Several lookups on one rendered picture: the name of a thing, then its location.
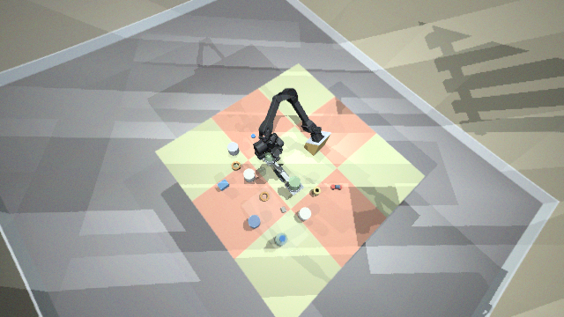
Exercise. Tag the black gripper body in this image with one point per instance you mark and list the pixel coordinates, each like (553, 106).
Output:
(278, 142)

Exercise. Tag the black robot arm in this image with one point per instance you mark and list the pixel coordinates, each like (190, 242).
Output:
(267, 138)

